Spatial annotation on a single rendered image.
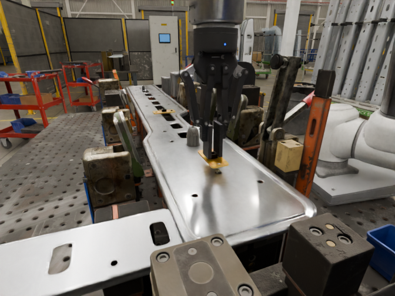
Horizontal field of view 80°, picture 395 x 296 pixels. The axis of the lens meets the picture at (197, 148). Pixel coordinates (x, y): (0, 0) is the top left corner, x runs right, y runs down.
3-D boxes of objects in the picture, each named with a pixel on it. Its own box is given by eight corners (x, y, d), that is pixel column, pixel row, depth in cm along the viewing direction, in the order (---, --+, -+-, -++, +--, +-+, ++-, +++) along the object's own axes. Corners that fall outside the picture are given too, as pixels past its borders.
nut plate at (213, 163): (197, 151, 52) (197, 146, 52) (213, 149, 53) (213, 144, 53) (211, 168, 45) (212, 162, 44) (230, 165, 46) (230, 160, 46)
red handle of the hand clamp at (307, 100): (261, 126, 53) (314, 84, 54) (264, 133, 54) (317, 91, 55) (273, 132, 49) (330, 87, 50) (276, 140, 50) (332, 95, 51)
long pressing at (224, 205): (120, 88, 148) (120, 85, 147) (156, 86, 155) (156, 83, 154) (188, 262, 29) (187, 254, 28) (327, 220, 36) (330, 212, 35)
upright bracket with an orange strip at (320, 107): (277, 276, 59) (317, 69, 39) (281, 275, 60) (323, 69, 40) (284, 287, 57) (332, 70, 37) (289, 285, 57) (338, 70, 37)
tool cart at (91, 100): (88, 105, 526) (79, 59, 487) (109, 105, 526) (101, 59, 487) (70, 115, 451) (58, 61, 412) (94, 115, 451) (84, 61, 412)
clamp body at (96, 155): (102, 265, 63) (75, 145, 49) (147, 252, 66) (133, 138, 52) (102, 296, 55) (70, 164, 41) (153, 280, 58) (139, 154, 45)
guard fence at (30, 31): (73, 86, 762) (58, 16, 682) (77, 86, 765) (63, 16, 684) (25, 114, 454) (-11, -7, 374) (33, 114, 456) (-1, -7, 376)
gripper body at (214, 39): (228, 29, 44) (226, 80, 48) (184, 27, 41) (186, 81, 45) (249, 26, 37) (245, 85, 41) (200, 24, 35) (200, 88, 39)
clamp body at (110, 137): (110, 192, 93) (96, 106, 80) (141, 186, 97) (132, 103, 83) (111, 205, 86) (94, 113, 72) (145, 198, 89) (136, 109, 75)
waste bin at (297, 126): (269, 127, 385) (275, 81, 356) (298, 125, 395) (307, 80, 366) (286, 138, 340) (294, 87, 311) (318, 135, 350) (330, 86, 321)
